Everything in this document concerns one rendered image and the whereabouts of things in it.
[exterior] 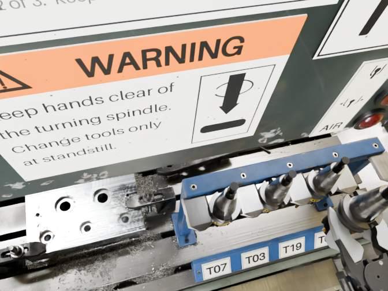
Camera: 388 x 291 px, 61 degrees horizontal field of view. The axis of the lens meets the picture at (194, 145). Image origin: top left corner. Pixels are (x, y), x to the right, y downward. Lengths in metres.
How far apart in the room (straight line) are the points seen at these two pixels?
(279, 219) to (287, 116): 0.83
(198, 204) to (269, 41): 0.54
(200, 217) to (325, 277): 0.67
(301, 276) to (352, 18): 1.07
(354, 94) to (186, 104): 0.12
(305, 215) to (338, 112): 0.83
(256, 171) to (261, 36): 0.57
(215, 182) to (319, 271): 0.65
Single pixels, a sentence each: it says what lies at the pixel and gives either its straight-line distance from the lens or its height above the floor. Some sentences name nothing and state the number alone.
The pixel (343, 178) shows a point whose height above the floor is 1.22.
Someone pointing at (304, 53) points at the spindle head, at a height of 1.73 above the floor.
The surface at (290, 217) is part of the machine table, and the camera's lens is 1.06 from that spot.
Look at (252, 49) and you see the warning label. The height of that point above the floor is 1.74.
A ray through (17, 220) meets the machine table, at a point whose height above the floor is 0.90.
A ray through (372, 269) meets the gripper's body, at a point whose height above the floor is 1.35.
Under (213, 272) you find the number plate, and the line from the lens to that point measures 0.94.
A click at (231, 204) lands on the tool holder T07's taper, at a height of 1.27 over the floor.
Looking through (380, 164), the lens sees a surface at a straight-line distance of 0.86.
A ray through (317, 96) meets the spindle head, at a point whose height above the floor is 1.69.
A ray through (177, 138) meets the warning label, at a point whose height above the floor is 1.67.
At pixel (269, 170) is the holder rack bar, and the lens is 0.73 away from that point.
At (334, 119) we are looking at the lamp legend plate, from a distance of 0.27.
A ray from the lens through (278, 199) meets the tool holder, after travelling 0.69.
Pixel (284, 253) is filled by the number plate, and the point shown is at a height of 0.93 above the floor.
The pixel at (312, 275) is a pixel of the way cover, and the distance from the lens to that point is 1.23.
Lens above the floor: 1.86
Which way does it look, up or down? 61 degrees down
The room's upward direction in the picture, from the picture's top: 9 degrees clockwise
